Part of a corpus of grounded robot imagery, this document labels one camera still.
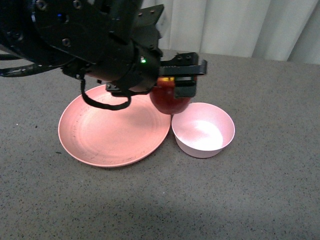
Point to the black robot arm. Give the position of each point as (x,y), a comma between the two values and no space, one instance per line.
(38,31)

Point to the pink bowl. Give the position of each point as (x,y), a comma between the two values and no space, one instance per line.
(202,130)

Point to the red apple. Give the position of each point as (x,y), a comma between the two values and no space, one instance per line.
(163,97)

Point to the white curtain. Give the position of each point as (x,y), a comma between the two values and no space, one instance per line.
(284,30)

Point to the pink plate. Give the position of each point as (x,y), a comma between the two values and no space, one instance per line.
(108,139)

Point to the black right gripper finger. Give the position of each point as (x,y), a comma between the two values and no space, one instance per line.
(185,86)

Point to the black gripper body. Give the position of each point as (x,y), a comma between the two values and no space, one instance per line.
(119,44)

